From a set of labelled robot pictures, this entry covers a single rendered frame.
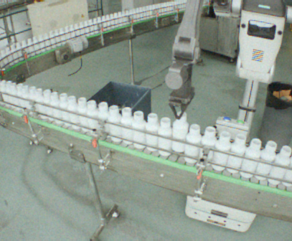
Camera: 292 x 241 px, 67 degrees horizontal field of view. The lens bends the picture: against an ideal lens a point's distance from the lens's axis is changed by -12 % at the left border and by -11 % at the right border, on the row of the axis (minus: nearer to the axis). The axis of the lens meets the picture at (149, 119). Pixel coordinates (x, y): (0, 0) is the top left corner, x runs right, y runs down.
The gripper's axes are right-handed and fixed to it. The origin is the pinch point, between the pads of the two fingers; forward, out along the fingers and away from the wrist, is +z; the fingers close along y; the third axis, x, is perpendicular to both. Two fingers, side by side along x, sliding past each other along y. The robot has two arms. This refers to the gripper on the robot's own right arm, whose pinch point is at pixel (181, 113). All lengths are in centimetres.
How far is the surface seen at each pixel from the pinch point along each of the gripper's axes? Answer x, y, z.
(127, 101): -56, -58, 37
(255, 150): 30.0, 2.7, 6.5
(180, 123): 0.6, 1.9, 3.0
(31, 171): -154, -22, 120
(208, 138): 11.9, 2.1, 6.8
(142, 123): -15.1, 1.9, 7.6
